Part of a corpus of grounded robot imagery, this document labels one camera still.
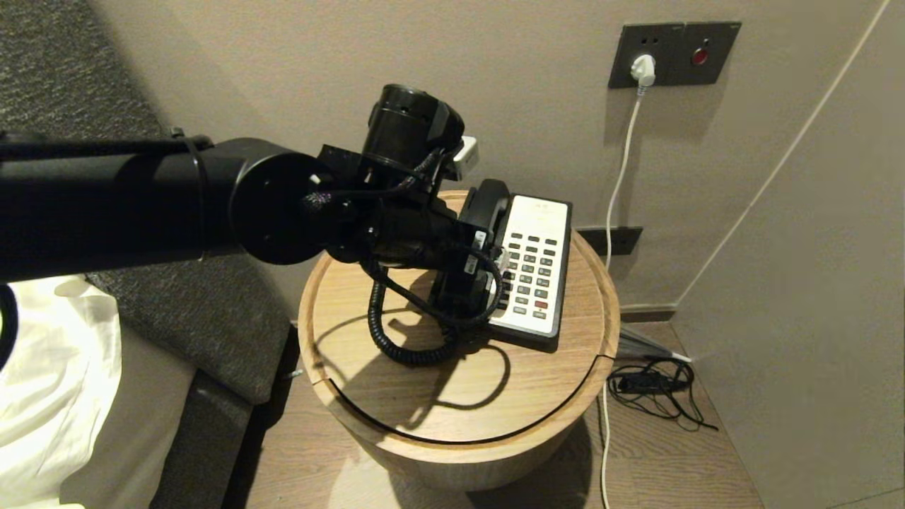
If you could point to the beige mattress side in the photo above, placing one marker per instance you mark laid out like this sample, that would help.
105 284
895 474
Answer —
134 424

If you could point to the dark grey bed frame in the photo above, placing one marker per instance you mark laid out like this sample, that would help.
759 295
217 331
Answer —
201 445

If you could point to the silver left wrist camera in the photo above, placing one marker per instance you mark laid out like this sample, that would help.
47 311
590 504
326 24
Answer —
466 157

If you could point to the grey fabric headboard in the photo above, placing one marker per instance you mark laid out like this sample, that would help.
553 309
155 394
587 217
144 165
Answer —
212 318

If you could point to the white power plug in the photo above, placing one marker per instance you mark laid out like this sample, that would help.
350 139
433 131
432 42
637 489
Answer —
643 69

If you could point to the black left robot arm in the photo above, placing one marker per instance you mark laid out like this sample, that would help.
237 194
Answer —
127 205

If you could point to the black telephone handset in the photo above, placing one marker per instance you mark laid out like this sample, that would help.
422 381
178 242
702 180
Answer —
491 201

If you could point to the folded umbrella white tip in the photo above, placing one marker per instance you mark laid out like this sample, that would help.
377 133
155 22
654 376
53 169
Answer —
643 345

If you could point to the grey wall socket panel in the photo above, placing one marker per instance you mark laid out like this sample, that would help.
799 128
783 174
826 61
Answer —
626 42

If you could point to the telephone base with keypad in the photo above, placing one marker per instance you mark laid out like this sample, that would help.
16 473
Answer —
537 276

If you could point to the grey switch panel red button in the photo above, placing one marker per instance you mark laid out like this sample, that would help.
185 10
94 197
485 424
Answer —
715 67

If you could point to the round wooden side table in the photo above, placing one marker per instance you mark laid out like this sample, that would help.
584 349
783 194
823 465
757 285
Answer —
452 403

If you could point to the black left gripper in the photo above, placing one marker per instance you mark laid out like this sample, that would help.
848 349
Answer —
459 244

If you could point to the white bed linen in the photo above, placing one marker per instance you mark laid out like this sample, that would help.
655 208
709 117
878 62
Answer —
49 382

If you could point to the small dark wall socket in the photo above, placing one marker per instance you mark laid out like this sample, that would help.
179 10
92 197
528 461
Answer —
626 242

